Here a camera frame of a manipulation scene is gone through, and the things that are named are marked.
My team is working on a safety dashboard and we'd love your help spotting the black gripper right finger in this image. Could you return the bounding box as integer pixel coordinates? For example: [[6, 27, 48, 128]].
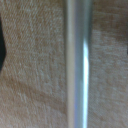
[[125, 45, 128, 57]]

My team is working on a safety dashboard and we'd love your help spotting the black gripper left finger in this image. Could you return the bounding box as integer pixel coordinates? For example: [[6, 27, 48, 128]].
[[0, 15, 7, 72]]

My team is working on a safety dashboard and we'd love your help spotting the wooden drawer front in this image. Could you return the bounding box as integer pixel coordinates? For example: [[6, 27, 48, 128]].
[[0, 0, 128, 128]]

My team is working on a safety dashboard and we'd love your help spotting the silver metal drawer handle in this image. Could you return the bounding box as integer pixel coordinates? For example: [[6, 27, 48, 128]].
[[63, 0, 95, 128]]

